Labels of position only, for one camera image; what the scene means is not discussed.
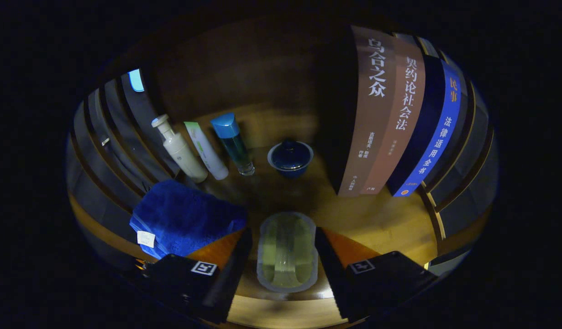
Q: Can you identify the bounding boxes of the teal bottle with blue cap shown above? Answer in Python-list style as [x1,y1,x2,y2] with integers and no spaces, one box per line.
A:
[210,113,255,176]

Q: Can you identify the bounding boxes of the wooden cabinet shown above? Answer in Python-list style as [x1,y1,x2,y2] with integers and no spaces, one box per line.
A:
[66,14,498,329]

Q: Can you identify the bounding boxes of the blue book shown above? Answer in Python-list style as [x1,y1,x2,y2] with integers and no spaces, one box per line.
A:
[387,55,462,197]

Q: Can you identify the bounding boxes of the white pump bottle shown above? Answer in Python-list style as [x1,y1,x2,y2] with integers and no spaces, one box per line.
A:
[152,114,209,184]

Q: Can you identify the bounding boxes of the wooden countertop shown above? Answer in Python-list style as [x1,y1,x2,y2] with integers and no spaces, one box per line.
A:
[68,103,446,302]

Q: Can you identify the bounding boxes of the brown book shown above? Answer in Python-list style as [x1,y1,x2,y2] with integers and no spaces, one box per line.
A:
[361,34,426,196]
[338,25,397,197]

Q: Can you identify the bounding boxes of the yellow and white scrubbing sponge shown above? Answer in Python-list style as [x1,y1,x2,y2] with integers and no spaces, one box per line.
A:
[257,212,319,293]

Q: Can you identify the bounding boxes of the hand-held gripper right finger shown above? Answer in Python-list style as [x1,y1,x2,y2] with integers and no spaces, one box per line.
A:
[315,227,439,323]

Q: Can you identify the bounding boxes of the white and green tube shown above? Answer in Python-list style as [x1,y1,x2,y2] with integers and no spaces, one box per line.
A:
[184,121,229,180]

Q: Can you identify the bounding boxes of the blue lidded teacup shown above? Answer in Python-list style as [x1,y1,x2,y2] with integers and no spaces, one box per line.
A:
[268,139,314,179]

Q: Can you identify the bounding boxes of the blue folded towel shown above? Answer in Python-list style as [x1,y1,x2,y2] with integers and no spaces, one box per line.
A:
[129,179,248,260]

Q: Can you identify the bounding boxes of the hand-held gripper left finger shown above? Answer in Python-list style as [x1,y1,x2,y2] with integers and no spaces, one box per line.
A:
[142,228,253,324]

